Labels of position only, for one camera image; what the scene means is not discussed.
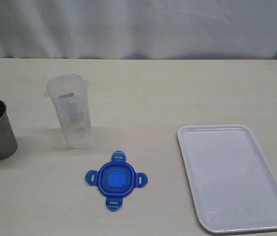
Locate blue four-tab container lid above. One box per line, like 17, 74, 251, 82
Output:
85, 150, 148, 211

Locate clear plastic container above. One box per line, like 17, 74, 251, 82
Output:
44, 74, 92, 148

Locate white plastic tray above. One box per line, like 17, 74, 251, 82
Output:
177, 124, 277, 234

